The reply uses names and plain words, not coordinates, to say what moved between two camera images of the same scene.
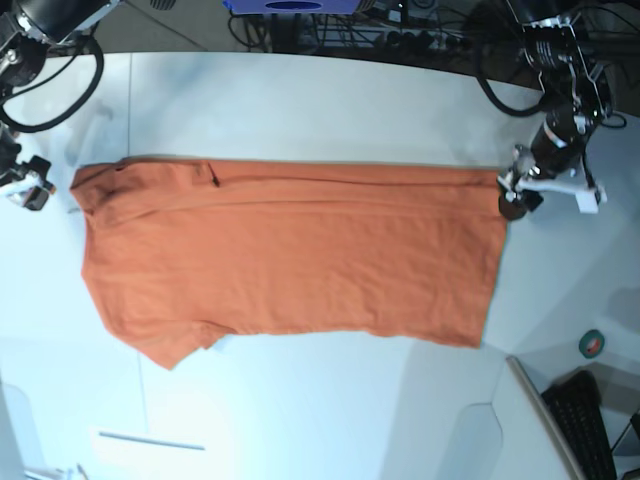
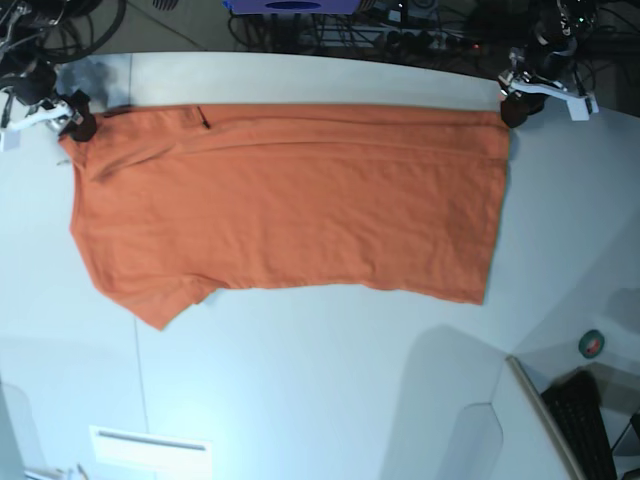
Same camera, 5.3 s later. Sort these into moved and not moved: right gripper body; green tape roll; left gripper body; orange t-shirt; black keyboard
Moved: orange t-shirt; left gripper body; right gripper body
Not moved: black keyboard; green tape roll
